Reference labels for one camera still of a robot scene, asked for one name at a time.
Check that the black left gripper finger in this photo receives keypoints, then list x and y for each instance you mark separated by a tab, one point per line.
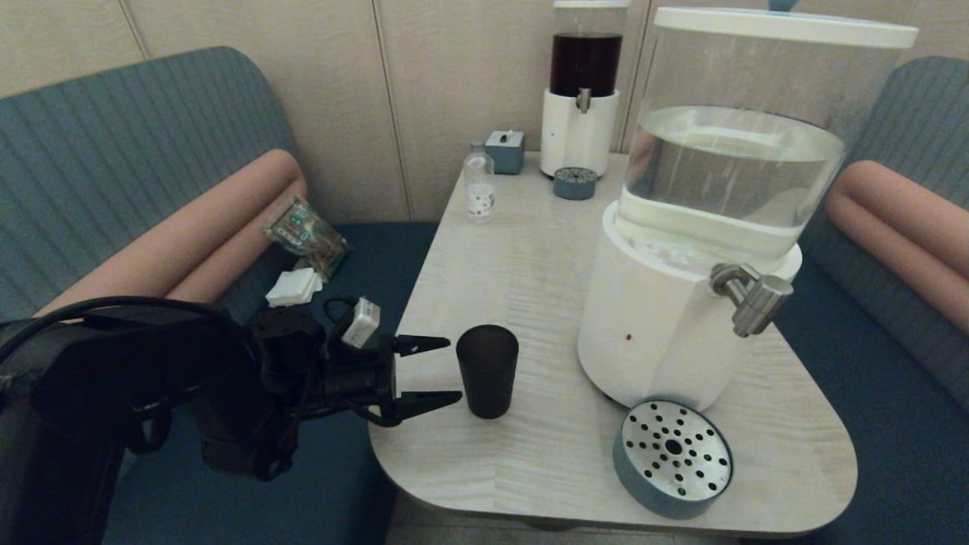
416	404
415	345

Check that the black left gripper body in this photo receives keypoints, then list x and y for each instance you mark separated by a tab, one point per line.
356	382

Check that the black tapered cup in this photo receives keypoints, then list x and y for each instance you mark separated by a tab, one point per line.
487	378

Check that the silver metal dispenser tap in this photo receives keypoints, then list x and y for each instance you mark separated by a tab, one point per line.
757	303

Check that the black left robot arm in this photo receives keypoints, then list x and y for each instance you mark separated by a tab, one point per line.
76	378

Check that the white folded napkins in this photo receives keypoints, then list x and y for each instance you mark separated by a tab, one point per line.
294	288

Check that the small clear plastic bottle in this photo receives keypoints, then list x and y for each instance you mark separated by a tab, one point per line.
479	193

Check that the blue-grey napkin box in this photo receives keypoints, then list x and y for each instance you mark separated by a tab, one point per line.
505	155

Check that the long pink bolster cushion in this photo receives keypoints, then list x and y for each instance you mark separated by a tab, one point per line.
189	235

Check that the small blue-grey drip tray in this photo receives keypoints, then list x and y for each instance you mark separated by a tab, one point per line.
574	185

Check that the large white water dispenser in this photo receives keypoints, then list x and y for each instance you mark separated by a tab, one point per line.
651	318

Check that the large blue-grey perforated drip tray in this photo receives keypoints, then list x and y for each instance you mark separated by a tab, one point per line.
670	462

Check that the small dark drink dispenser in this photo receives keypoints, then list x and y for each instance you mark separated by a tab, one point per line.
579	129

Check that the teal bench with snack packet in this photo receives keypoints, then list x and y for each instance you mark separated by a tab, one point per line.
113	151

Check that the teal bench beside water dispenser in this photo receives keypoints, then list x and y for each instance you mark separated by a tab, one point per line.
893	424

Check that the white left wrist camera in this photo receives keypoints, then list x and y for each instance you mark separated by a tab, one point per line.
363	322

